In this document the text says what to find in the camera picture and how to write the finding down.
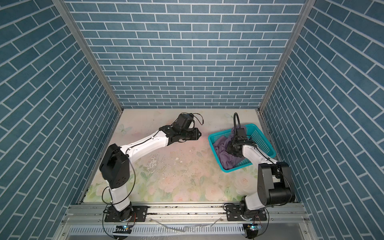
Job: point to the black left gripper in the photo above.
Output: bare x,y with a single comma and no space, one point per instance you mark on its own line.
196,134

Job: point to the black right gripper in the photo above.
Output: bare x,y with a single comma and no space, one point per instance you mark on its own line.
228,148

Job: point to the purple trousers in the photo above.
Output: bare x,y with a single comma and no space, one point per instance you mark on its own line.
227,160

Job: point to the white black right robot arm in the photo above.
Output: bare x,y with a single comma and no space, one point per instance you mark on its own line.
275,185

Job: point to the teal plastic basket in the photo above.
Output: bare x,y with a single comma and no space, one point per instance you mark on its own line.
257,136

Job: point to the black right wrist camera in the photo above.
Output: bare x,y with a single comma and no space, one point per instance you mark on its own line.
240,133

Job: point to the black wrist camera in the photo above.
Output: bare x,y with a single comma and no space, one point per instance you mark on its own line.
184,121
240,133

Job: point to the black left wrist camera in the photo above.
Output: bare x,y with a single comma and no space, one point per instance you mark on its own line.
184,121

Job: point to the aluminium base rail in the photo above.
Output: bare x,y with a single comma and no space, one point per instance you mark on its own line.
190,213

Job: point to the white slotted cable duct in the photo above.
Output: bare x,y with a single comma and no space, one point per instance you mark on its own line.
158,230

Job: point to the aluminium corner post right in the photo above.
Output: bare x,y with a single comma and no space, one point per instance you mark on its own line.
304,14

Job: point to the aluminium corner post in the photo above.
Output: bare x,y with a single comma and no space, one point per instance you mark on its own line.
304,14
81,41

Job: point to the aluminium corner post left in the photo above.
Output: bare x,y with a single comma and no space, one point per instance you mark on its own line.
81,41

